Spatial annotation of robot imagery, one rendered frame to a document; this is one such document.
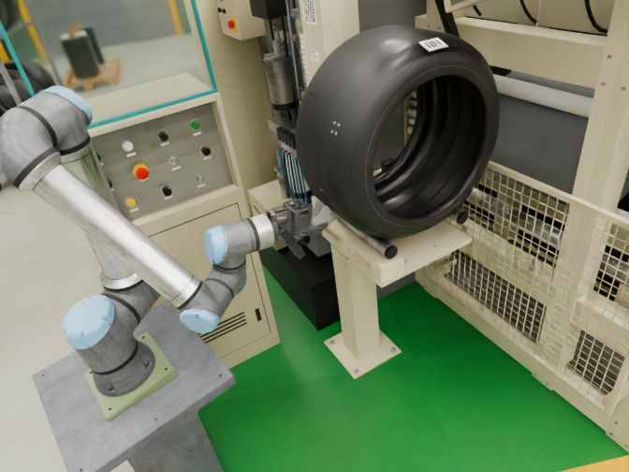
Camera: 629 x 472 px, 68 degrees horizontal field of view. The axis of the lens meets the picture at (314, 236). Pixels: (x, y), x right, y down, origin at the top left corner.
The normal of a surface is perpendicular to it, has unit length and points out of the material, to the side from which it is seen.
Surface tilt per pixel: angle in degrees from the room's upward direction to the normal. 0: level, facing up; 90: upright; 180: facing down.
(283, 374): 0
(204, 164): 90
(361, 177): 90
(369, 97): 57
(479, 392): 0
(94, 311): 10
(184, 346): 0
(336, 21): 90
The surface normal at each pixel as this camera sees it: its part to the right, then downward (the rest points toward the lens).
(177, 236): 0.50, 0.45
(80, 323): -0.22, -0.71
